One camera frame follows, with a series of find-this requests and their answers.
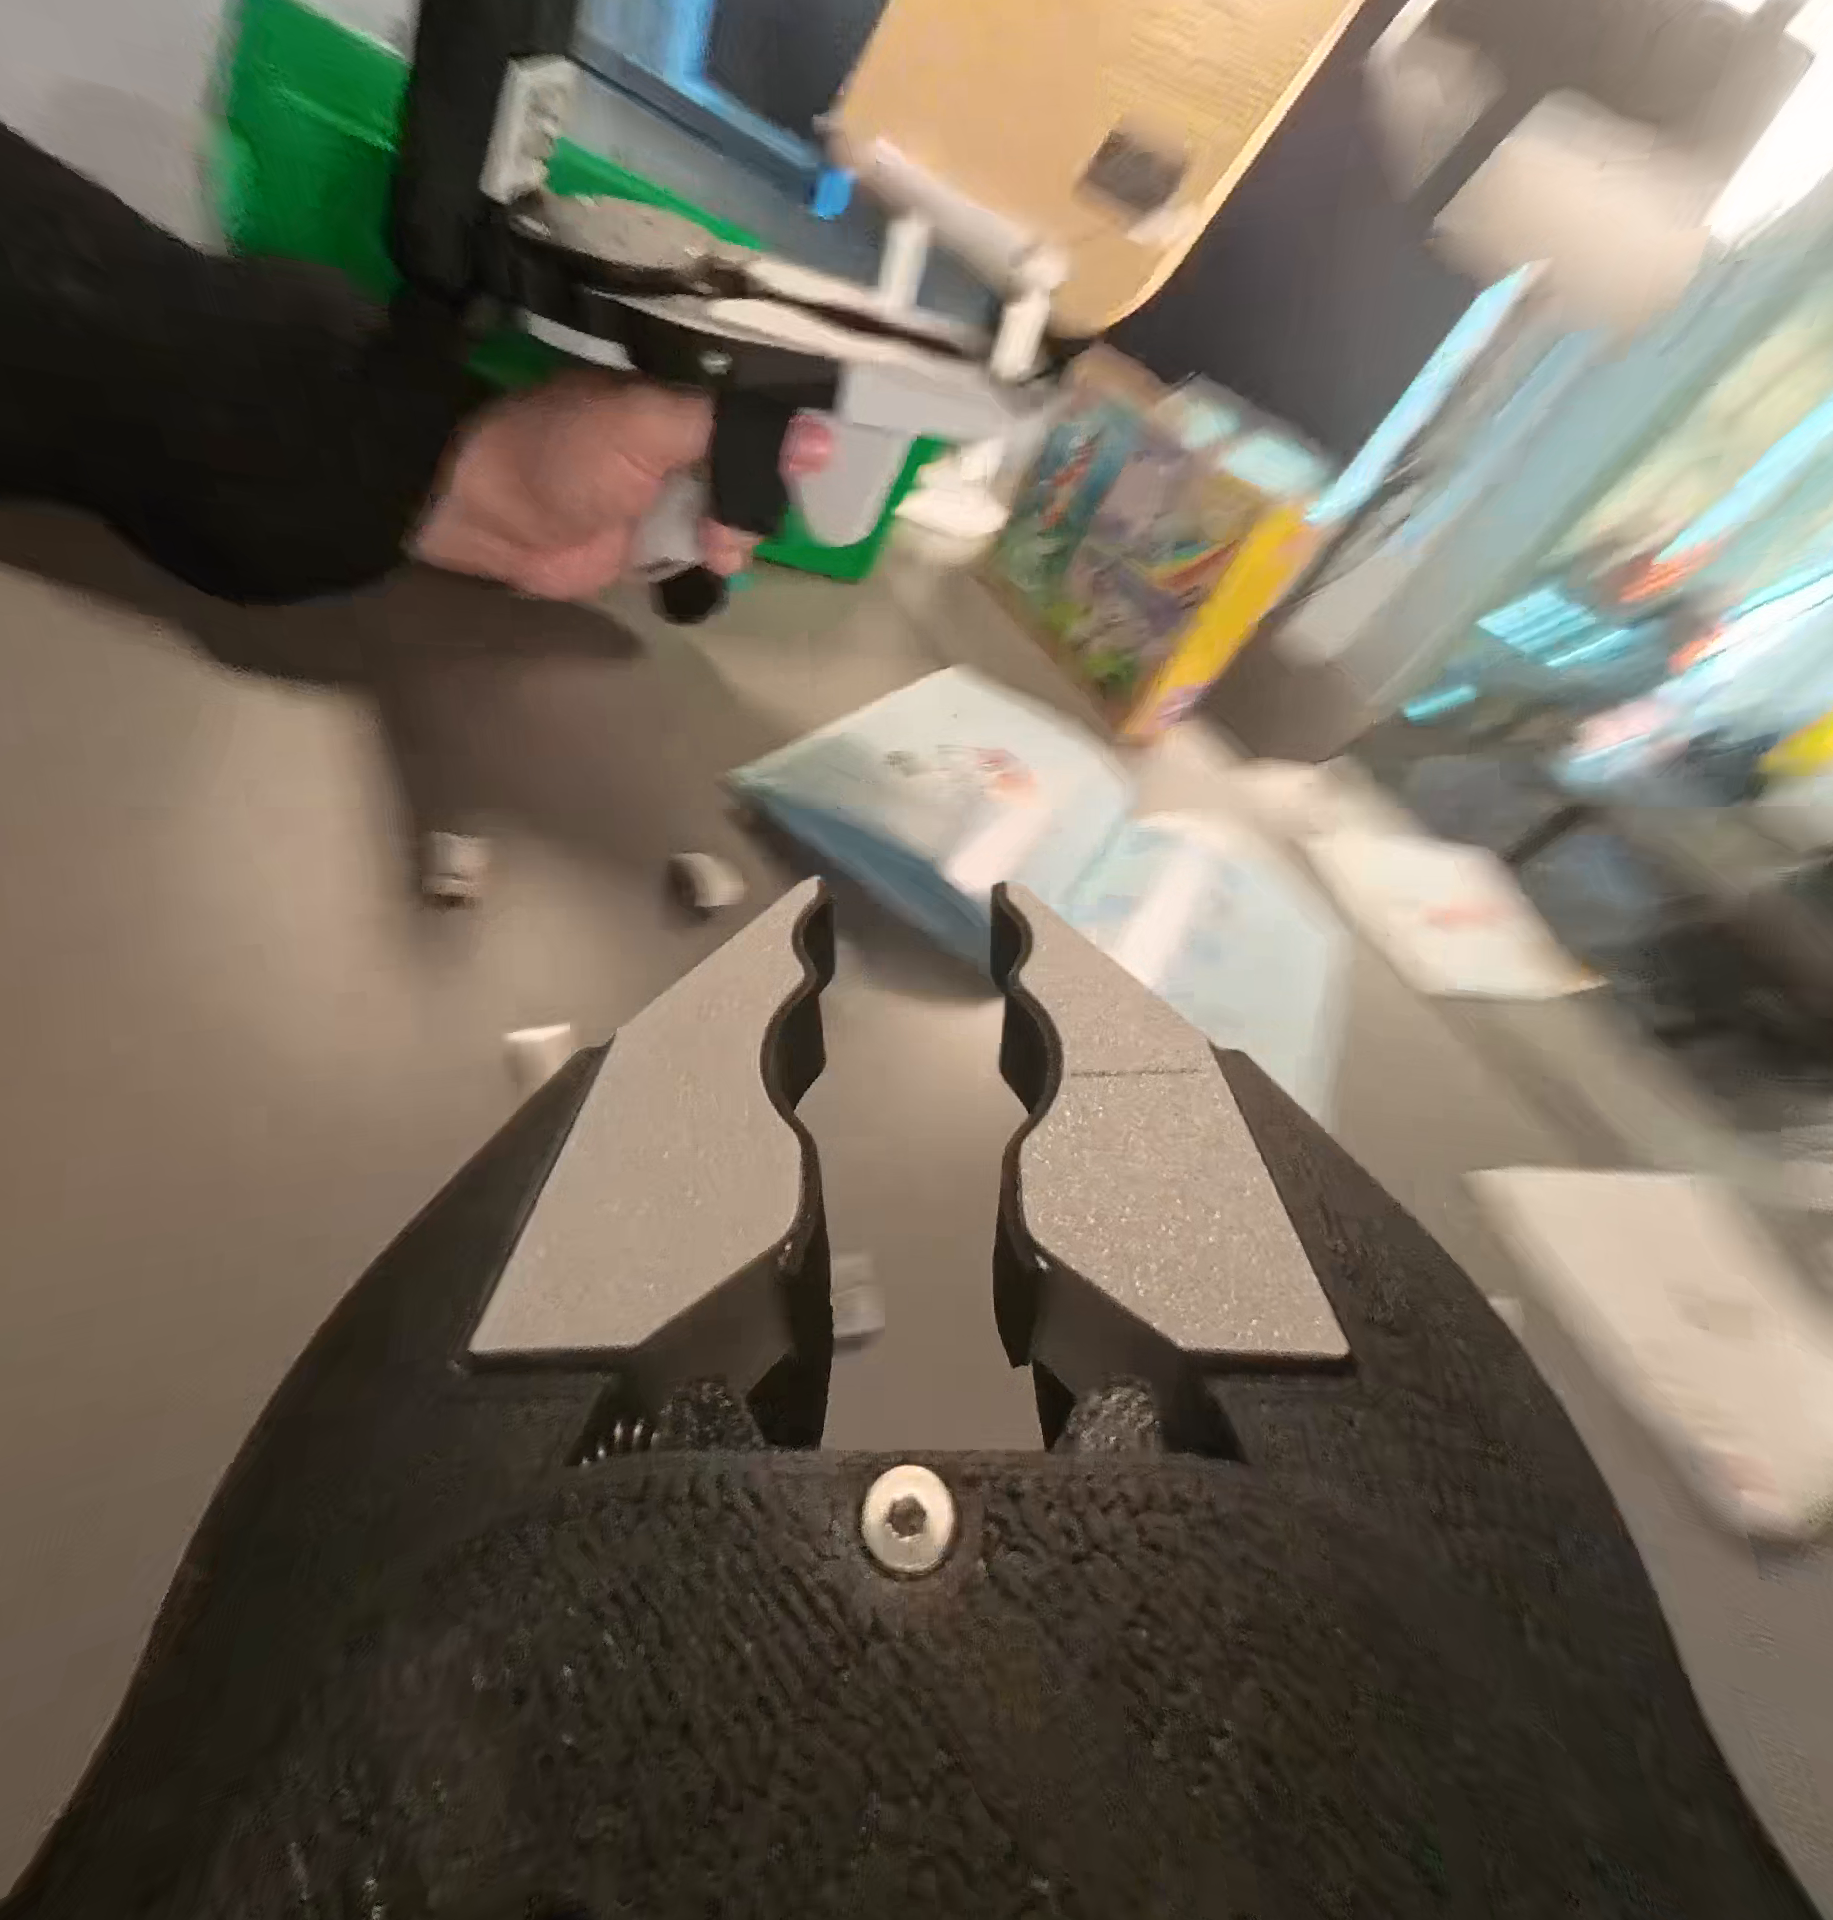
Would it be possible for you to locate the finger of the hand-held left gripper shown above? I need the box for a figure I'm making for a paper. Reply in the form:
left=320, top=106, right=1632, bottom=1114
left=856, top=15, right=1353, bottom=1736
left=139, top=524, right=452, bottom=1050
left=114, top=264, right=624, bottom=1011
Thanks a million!
left=856, top=137, right=1075, bottom=380
left=798, top=372, right=1046, bottom=543

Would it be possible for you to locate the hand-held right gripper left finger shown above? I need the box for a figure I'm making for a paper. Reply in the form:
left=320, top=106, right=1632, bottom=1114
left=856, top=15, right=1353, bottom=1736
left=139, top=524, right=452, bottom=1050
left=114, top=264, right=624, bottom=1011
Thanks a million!
left=469, top=876, right=833, bottom=1447

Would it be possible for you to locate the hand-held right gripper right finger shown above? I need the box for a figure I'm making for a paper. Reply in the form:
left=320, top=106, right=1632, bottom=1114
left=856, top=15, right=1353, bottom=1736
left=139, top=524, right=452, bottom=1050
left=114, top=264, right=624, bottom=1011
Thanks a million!
left=991, top=881, right=1353, bottom=1450

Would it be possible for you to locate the green plastic bin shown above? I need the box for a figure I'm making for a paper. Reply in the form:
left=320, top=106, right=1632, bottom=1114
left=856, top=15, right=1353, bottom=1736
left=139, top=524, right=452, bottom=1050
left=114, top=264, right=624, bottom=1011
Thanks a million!
left=215, top=0, right=952, bottom=586

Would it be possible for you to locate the person's left forearm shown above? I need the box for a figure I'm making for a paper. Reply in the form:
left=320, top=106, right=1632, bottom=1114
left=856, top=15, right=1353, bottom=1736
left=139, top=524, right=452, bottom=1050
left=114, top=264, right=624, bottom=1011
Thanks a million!
left=0, top=98, right=477, bottom=605

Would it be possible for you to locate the colourful lego box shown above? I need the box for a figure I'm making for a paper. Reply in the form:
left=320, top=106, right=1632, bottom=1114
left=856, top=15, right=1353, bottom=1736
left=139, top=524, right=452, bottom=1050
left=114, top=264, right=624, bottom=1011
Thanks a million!
left=973, top=347, right=1332, bottom=746

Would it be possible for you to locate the person's left hand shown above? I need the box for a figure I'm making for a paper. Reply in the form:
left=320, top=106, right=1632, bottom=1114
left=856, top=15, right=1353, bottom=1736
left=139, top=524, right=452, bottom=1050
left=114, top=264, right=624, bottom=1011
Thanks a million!
left=405, top=368, right=836, bottom=602

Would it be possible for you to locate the tan wooden board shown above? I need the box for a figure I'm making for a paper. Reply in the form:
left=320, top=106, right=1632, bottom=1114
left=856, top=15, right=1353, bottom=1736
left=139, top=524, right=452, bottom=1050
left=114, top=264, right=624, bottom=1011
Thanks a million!
left=830, top=0, right=1364, bottom=343

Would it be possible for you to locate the light blue instruction booklet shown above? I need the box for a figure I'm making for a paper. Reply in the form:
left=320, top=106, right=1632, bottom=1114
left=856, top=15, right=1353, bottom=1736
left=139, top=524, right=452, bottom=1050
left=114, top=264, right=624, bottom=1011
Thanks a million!
left=726, top=664, right=1355, bottom=1116

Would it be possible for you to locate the blurred colourful display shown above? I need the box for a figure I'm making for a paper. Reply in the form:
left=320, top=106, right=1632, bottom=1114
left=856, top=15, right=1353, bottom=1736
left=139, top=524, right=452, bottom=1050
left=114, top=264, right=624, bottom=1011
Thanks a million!
left=1306, top=195, right=1833, bottom=812

